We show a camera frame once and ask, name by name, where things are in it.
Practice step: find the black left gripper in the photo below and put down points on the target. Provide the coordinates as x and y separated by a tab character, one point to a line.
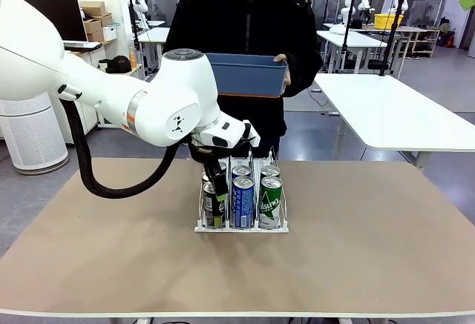
204	157

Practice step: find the blue-grey plastic basket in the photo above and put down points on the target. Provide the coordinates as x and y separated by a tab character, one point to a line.
252	77

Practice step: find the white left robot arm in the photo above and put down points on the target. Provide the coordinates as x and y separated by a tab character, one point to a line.
111	90

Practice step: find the person's left forearm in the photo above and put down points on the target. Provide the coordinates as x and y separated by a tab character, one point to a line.
304	75

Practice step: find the blue beverage can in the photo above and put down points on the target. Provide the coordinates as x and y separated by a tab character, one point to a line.
241	171
243	201

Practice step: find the person's left hand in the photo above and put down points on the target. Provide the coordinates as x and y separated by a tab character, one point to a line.
282	58

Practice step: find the red object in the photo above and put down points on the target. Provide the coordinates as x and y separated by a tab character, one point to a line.
449	39

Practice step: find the green cider can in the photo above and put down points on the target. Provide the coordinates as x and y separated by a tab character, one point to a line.
270	201
269	171

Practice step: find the wooden shelf table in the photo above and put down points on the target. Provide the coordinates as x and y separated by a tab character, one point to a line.
423	30

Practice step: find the yellow plastic crate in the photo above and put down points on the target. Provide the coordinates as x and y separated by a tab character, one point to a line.
387	22

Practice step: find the black tripod stand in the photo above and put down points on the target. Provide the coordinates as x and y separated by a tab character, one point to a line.
347	35
384	68

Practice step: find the white background table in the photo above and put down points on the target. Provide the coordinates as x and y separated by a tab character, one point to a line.
356	39
156	35

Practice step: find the white cabinet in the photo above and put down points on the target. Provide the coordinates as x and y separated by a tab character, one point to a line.
93	114

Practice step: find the orange drink bottle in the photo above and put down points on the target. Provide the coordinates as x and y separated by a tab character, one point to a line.
133	57

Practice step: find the black cap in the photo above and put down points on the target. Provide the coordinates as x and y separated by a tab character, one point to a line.
115	64

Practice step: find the person in black hoodie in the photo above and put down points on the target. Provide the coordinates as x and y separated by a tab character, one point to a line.
245	16

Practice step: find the white box green lid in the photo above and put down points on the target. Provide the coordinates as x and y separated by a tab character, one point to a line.
110	33

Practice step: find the white cylindrical air purifier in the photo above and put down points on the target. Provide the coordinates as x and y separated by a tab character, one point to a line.
33	135

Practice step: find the small cardboard box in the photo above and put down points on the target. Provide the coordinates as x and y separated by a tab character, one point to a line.
92	8
92	26
105	20
95	36

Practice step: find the black computer monitor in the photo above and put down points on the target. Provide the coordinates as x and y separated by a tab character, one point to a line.
63	16

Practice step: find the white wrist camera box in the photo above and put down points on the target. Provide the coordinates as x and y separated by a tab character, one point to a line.
226	135

